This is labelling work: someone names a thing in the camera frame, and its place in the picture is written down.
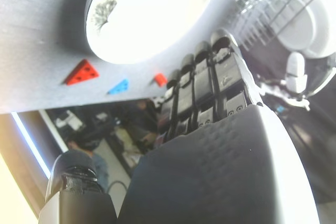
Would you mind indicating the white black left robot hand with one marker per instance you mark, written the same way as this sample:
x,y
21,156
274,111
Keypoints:
x,y
215,171

